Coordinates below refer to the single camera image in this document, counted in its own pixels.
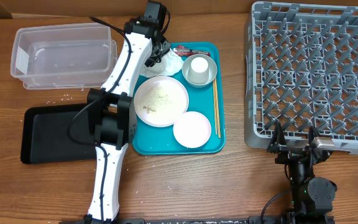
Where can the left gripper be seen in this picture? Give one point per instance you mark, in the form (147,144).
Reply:
(165,45)

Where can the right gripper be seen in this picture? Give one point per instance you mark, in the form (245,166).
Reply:
(277,144)

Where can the white napkin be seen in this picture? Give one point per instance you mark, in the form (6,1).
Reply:
(170,64)

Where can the red sauce packet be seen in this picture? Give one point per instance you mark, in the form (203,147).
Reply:
(186,52)

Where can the white cup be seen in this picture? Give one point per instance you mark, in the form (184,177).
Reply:
(198,72)

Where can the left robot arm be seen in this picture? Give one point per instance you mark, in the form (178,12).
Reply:
(111,114)

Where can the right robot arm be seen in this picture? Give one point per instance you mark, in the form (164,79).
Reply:
(311,196)

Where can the grey dishwasher rack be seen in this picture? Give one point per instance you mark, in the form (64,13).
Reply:
(301,71)

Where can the large white plate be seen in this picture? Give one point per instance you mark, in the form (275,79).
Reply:
(159,101)

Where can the grey bowl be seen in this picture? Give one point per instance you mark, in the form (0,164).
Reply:
(213,70)

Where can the wooden chopstick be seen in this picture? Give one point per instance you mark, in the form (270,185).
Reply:
(217,107)
(215,115)

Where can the clear plastic bin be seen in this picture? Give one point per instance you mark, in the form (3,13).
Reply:
(63,56)

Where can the small pink plate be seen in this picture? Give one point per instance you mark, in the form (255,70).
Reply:
(192,129)

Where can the teal serving tray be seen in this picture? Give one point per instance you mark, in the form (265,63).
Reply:
(160,141)

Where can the black tray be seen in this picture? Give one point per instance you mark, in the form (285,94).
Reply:
(45,139)

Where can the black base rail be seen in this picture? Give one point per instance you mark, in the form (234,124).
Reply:
(249,220)

